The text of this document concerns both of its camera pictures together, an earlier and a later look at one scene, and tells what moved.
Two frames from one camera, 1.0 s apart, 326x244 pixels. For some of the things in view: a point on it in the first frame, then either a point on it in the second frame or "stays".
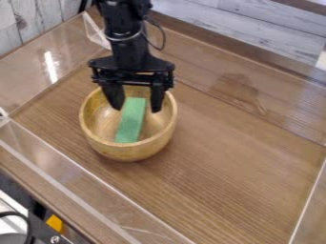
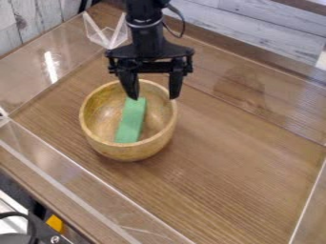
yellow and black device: [46, 230] stays
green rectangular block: [130, 119] stays
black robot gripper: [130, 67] → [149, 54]
